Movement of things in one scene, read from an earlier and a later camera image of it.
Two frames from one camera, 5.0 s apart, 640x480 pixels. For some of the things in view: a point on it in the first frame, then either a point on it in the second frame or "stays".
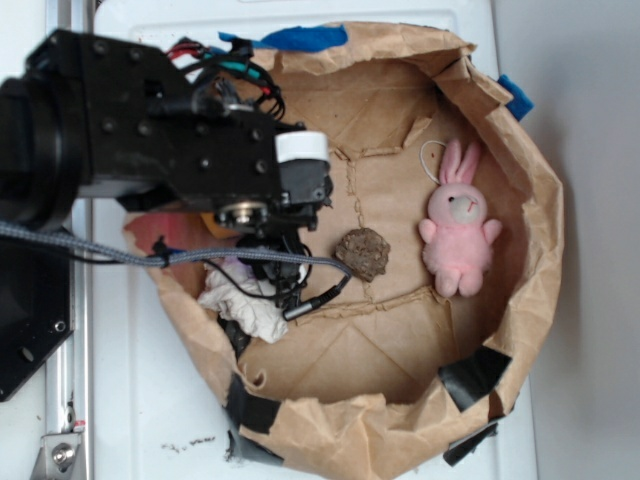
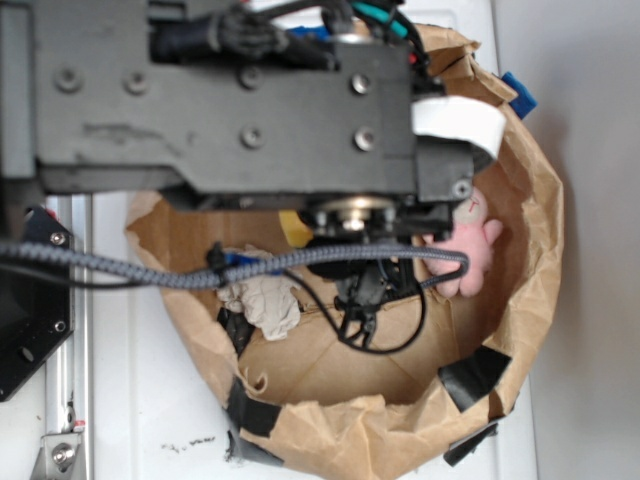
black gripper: (304, 187) → (445, 169)
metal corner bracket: (60, 458) stays
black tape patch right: (470, 378) stays
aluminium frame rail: (69, 368) stays
